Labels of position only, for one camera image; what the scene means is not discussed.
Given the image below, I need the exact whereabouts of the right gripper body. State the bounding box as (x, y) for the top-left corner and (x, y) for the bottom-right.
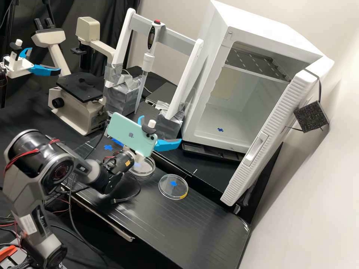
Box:
(129, 151), (147, 169)

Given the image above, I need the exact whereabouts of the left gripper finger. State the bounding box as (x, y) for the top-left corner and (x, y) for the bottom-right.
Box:
(20, 47), (34, 62)
(30, 64), (61, 77)

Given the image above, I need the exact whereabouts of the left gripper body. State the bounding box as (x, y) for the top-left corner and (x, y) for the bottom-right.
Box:
(3, 55), (35, 78)

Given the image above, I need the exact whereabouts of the left phone holder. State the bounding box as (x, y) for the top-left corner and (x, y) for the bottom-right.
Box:
(10, 39), (24, 68)

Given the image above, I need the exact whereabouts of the petri dish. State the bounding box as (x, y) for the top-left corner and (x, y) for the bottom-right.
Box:
(130, 155), (156, 177)

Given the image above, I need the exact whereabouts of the grey flat box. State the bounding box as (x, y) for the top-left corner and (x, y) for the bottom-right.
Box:
(145, 82), (181, 106)

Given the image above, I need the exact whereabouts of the black tray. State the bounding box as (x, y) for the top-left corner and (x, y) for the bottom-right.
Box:
(181, 142), (245, 164)

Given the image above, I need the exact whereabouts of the petri dish lid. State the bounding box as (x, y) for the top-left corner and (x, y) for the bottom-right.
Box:
(158, 173), (189, 200)

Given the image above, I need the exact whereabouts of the cream microscope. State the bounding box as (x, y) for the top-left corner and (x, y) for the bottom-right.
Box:
(31, 16), (116, 137)

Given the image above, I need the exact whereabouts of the pipette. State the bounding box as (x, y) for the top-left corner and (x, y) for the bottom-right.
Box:
(134, 21), (166, 114)

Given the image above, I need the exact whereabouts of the white incubator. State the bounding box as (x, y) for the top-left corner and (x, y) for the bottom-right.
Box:
(181, 0), (323, 155)

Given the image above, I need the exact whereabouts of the white pipette stand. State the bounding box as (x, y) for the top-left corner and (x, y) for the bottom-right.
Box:
(103, 7), (205, 140)

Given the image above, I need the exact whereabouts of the incubator door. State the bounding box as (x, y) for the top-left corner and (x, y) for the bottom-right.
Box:
(220, 57), (336, 207)

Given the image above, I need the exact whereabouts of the right wrist camera phone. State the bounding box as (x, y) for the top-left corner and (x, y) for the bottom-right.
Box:
(107, 112), (159, 158)

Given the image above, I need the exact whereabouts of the black cable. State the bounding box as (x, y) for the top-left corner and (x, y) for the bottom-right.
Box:
(84, 120), (111, 159)
(111, 173), (142, 204)

